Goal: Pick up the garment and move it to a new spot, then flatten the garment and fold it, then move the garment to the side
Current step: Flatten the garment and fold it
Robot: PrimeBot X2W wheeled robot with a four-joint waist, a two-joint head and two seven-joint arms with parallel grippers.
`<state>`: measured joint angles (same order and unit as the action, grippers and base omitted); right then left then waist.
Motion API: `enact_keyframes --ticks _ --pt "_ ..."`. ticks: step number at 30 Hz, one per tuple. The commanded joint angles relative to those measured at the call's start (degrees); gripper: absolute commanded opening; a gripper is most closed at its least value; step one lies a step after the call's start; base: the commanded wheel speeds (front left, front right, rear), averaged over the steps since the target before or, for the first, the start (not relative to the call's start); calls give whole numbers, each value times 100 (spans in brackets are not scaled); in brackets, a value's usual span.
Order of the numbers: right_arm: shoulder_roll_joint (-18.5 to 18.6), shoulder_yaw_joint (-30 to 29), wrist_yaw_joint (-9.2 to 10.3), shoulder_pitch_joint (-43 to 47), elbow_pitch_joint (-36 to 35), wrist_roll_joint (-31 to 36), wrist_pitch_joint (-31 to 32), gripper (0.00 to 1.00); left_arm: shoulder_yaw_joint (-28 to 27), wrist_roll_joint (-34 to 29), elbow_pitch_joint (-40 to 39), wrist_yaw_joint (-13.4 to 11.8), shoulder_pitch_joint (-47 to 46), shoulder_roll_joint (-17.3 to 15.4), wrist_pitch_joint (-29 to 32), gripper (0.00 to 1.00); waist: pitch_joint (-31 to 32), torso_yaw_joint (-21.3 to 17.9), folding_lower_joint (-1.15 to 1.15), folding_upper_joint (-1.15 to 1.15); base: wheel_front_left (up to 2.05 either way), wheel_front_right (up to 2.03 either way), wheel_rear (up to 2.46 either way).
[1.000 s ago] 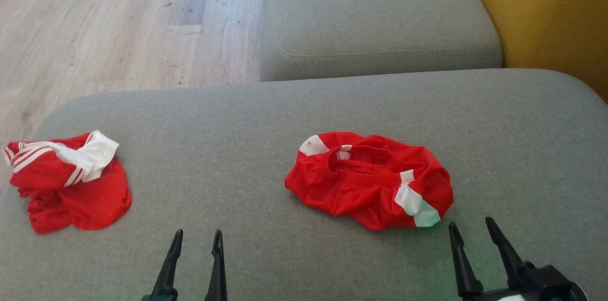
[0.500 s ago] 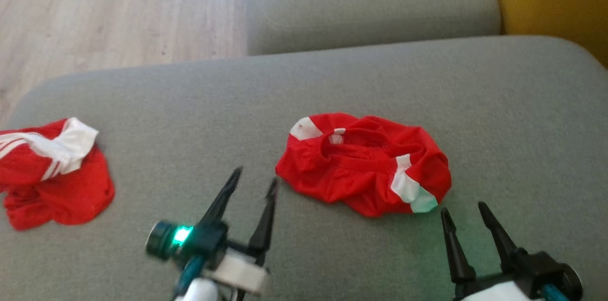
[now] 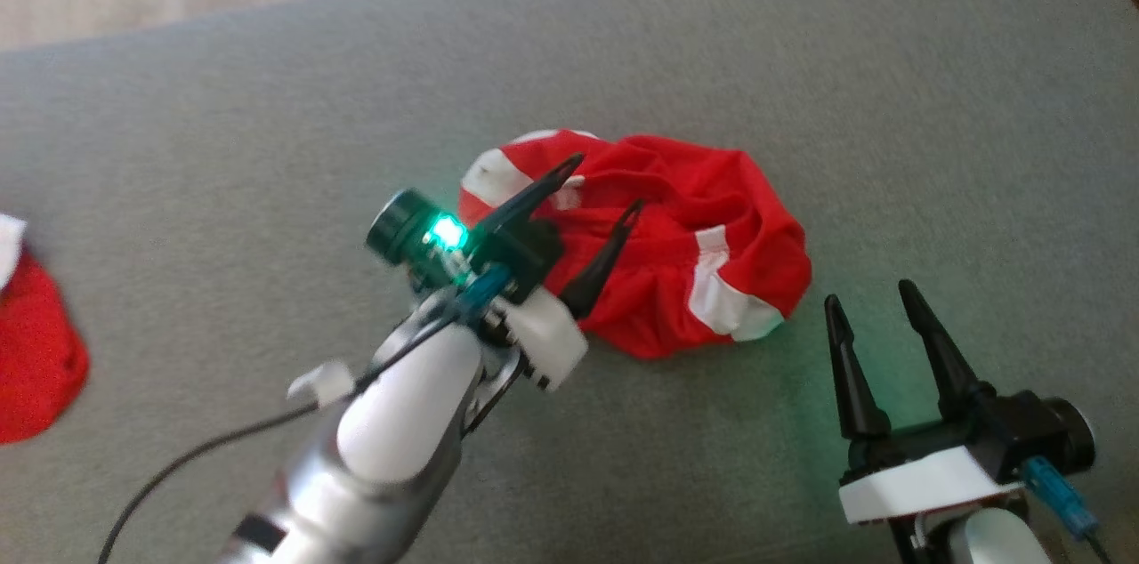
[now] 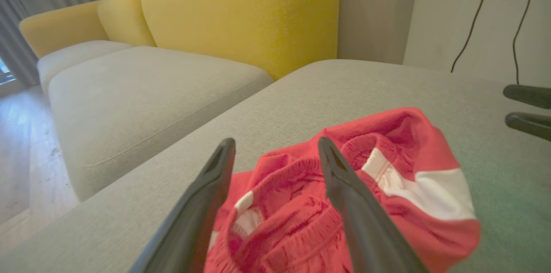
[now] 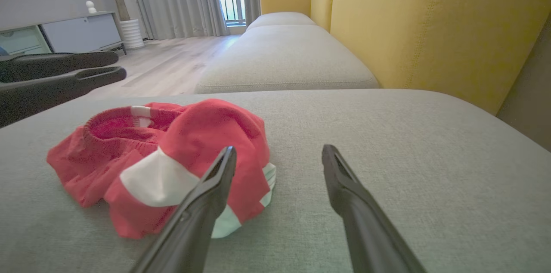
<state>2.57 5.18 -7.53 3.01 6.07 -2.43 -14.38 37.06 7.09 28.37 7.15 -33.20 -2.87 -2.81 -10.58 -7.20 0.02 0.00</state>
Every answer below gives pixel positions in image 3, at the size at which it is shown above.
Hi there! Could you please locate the folded red garment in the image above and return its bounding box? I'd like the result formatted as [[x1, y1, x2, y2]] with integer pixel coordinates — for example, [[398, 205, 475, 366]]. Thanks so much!
[[0, 213, 91, 446]]

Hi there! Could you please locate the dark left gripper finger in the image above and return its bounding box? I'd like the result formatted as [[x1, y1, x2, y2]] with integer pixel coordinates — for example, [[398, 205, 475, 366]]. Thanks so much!
[[483, 153, 586, 238], [559, 199, 644, 321]]

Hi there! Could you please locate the blue plug right arm cable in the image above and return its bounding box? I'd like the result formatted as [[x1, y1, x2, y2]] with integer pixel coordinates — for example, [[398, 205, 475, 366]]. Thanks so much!
[[1022, 455, 1113, 564]]

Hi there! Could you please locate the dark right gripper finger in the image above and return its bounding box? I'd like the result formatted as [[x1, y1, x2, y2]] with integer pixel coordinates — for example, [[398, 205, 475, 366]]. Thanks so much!
[[823, 294, 893, 443], [898, 278, 995, 422]]

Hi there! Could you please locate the red white striped garment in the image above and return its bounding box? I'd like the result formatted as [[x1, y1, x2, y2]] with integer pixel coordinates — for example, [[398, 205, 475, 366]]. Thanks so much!
[[457, 129, 813, 361]]

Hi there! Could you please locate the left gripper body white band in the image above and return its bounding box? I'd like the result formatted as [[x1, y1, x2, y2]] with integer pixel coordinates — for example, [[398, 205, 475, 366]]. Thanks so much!
[[470, 220, 590, 393]]

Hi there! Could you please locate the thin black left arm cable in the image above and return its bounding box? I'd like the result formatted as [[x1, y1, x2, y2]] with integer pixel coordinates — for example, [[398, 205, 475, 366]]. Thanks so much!
[[96, 270, 517, 564]]

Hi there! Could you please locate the grey fabric sofa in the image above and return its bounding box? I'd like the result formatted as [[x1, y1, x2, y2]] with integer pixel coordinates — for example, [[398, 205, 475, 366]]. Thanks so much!
[[0, 0, 1139, 564]]

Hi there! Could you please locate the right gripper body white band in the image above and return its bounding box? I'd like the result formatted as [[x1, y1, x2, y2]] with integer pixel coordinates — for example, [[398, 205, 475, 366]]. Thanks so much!
[[837, 388, 1033, 527]]

